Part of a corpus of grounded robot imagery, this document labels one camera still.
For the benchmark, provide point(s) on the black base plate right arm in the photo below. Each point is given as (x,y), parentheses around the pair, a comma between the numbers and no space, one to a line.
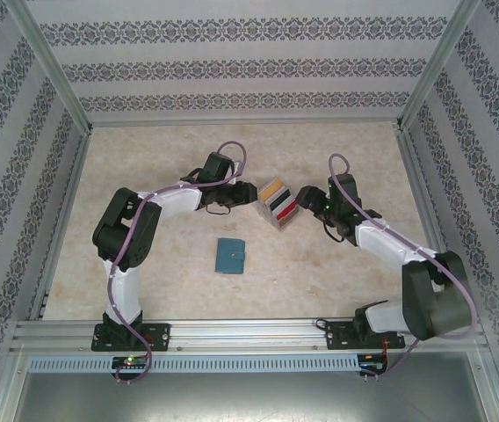
(337,336)

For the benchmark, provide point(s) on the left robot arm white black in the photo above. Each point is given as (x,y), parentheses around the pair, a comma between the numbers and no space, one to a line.
(128,290)

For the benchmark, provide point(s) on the black credit card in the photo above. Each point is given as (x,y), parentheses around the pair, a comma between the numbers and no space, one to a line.
(282,203)

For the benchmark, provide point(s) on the aluminium mounting rail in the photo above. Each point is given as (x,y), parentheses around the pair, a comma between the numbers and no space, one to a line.
(249,334)

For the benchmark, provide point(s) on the circuit board with green light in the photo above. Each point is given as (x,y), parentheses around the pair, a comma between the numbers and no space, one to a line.
(130,362)

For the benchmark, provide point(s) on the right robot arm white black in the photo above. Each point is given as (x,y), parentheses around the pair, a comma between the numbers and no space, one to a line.
(429,299)

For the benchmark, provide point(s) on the aluminium frame post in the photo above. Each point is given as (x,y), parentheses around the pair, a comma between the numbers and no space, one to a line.
(54,66)
(436,66)

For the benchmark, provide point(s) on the black base plate left arm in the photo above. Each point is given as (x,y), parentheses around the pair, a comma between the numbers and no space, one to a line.
(157,336)

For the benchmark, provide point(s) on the teal card holder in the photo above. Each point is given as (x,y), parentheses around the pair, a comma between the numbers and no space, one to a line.
(227,259)

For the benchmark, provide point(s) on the aluminium side rail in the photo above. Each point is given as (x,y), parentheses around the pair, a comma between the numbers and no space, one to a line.
(64,220)
(426,193)

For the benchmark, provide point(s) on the grey metal sheet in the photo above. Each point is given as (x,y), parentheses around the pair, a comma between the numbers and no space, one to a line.
(249,397)

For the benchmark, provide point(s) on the red credit card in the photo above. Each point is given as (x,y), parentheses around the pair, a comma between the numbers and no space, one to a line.
(287,213)

